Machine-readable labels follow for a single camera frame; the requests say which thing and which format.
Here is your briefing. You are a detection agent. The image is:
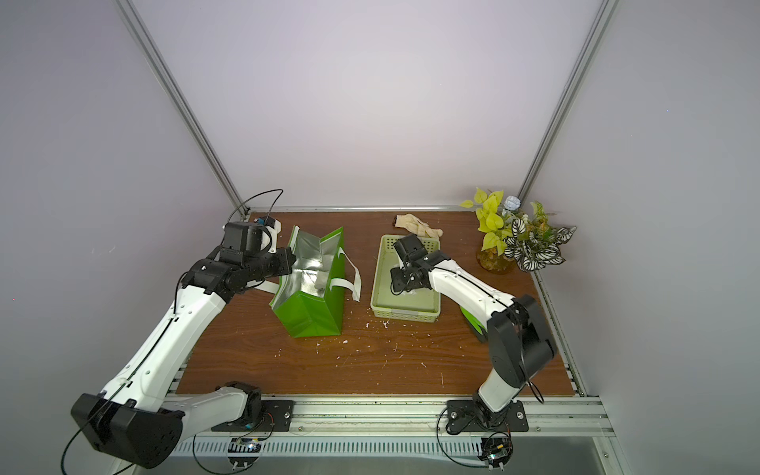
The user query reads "green insulated delivery bag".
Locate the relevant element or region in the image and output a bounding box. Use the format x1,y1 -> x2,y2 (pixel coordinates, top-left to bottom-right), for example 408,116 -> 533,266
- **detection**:
257,227 -> 362,338

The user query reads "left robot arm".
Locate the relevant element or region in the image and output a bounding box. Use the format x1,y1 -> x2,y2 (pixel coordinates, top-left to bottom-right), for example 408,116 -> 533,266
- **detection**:
71,217 -> 295,468

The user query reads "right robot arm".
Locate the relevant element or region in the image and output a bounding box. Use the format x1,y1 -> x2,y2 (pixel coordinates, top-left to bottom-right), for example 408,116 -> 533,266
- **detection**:
390,236 -> 558,421

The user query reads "pale green plastic basket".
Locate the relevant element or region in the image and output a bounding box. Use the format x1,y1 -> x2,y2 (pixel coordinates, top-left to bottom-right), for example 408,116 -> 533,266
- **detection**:
370,235 -> 441,324

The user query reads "beige knitted glove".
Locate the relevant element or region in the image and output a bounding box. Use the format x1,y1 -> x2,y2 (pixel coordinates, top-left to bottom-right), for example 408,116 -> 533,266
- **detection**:
394,214 -> 443,239

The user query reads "potted plant in amber vase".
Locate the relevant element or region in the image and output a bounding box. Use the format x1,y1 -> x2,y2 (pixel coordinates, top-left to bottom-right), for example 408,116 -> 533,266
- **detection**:
460,188 -> 577,273

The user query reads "left controller board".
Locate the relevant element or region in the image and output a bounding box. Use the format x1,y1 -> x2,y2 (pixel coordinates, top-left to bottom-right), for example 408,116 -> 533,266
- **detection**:
227,437 -> 263,473

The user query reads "controller board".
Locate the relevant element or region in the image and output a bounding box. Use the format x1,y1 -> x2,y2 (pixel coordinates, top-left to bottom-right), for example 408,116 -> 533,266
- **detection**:
479,431 -> 514,470
227,437 -> 263,473

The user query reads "right controller board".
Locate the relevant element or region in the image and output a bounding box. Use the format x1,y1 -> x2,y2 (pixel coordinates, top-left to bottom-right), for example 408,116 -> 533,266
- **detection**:
479,431 -> 514,470

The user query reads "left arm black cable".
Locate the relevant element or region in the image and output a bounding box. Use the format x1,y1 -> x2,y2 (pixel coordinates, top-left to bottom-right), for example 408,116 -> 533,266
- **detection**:
228,188 -> 286,224

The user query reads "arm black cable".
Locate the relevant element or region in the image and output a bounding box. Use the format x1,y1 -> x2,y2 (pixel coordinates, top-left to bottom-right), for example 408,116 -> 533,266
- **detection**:
434,406 -> 494,469
228,188 -> 286,224

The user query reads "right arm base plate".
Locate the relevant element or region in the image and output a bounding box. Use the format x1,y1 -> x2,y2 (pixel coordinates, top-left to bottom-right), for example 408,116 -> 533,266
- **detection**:
445,399 -> 530,435

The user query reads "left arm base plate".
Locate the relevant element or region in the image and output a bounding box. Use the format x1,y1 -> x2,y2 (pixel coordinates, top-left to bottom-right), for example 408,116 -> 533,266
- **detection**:
211,399 -> 296,433

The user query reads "aluminium front rail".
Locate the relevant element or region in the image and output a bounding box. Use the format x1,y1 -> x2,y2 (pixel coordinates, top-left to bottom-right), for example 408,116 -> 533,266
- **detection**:
127,394 -> 616,439

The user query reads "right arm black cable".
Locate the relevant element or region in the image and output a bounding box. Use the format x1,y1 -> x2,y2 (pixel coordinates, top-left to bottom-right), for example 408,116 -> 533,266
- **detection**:
434,406 -> 494,469

